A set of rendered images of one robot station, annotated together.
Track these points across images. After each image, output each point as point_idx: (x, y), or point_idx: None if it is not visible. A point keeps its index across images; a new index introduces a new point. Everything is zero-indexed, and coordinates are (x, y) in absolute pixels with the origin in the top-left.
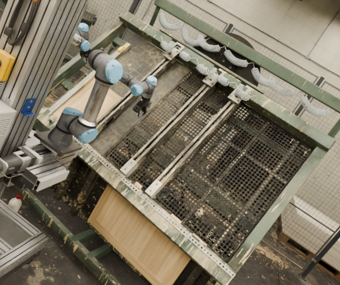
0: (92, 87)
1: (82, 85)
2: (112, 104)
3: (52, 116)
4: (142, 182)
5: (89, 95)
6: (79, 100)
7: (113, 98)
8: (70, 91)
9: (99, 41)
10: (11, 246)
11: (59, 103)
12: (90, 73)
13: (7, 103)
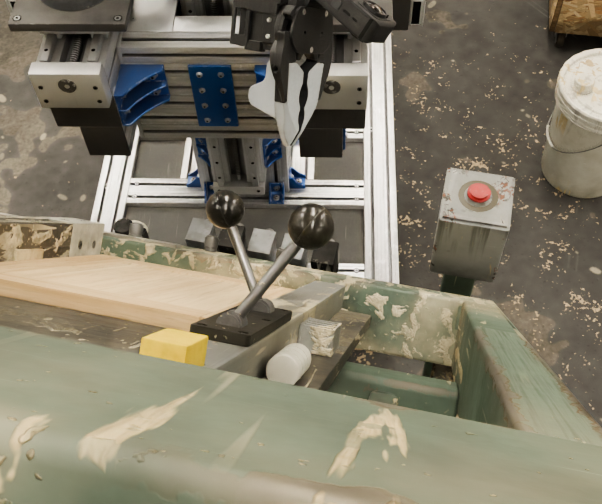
0: None
1: (280, 298)
2: (15, 269)
3: (293, 269)
4: None
5: (196, 298)
6: (237, 298)
7: (24, 276)
8: (317, 295)
9: (517, 401)
10: (135, 212)
11: (321, 286)
12: (292, 314)
13: None
